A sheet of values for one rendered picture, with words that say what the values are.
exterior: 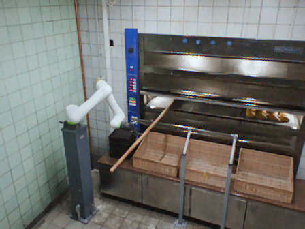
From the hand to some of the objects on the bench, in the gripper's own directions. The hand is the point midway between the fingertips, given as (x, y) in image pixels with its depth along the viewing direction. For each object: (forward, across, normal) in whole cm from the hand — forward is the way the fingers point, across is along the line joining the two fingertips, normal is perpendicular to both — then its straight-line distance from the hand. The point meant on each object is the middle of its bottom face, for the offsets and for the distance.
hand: (143, 129), depth 296 cm
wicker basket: (+66, +61, -36) cm, 96 cm away
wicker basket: (+8, +61, -36) cm, 71 cm away
